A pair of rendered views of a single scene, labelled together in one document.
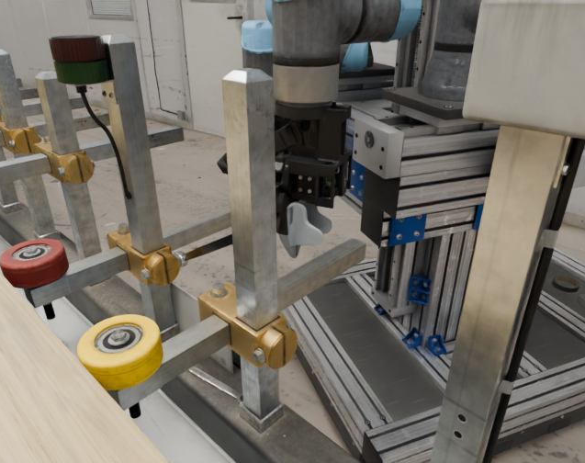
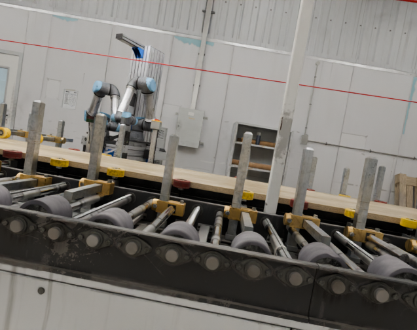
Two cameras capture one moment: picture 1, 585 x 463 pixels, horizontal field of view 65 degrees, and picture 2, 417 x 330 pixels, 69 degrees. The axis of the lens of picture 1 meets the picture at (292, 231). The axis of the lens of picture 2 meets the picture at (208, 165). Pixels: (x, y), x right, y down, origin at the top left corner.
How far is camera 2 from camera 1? 2.12 m
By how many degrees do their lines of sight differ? 45
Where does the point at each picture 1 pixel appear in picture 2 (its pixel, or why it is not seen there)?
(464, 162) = (138, 152)
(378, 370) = not seen: hidden behind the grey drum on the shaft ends
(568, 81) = (156, 126)
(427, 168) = (131, 152)
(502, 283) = (153, 143)
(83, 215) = not seen: hidden behind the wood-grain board
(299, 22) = (126, 120)
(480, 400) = (152, 156)
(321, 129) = (127, 134)
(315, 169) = (126, 139)
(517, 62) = (154, 124)
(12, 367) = not seen: hidden behind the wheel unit
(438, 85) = (133, 137)
